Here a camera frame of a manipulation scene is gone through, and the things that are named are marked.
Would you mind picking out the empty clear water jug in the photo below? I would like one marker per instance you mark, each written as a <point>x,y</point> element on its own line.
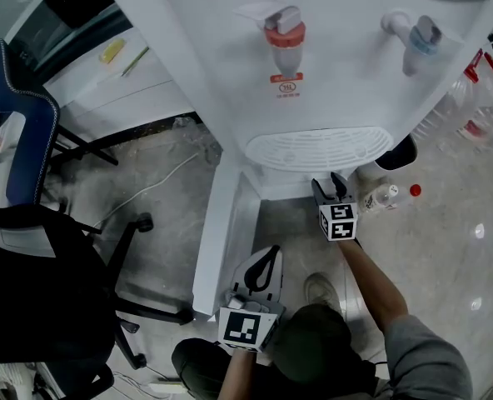
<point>446,106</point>
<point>486,119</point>

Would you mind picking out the small clear bottle white cap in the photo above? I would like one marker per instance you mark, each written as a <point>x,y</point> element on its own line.
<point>375,200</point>

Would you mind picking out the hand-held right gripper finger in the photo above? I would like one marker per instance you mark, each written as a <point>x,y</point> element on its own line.
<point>320,192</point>
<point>342,190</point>

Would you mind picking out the white power strip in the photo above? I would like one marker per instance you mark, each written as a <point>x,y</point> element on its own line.
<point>167,388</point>

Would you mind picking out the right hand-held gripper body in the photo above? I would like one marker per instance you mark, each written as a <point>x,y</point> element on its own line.
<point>338,219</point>

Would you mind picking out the person's right forearm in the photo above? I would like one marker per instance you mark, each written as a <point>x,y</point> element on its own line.
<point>371,281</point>

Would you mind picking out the person's left forearm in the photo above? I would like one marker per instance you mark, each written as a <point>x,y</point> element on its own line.
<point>238,373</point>

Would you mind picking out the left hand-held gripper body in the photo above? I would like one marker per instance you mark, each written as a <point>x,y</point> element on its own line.
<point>246,327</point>

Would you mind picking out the crumpled clear plastic wrap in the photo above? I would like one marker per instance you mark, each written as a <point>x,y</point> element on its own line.
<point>196,140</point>

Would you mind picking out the yellow sponge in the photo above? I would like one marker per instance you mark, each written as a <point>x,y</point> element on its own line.
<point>112,50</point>

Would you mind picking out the black trash bin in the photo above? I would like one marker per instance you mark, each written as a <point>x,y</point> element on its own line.
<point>396,156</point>

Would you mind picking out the blue cold water tap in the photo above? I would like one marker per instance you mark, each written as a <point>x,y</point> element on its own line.
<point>417,42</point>

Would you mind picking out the person's dark green trousers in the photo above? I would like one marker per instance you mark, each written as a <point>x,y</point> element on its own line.
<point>313,340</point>

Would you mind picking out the red hot water tap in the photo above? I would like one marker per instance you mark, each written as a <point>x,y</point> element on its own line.
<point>286,36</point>

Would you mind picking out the clear bottle with red cap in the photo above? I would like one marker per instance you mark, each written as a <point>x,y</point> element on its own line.
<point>415,190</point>

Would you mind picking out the person's grey shoe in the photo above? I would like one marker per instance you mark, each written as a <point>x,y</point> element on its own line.
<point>319,290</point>

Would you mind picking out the white water dispenser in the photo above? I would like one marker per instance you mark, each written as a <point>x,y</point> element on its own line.
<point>334,98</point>

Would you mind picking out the black office chair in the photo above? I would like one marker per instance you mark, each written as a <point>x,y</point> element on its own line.
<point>42,290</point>

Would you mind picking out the black window frame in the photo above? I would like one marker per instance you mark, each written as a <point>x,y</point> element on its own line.
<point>117,23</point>

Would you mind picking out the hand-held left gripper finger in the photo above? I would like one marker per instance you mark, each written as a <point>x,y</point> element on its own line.
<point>273,283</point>
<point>244,273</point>

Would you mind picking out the blue chair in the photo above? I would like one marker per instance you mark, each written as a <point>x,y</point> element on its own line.
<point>26,119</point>

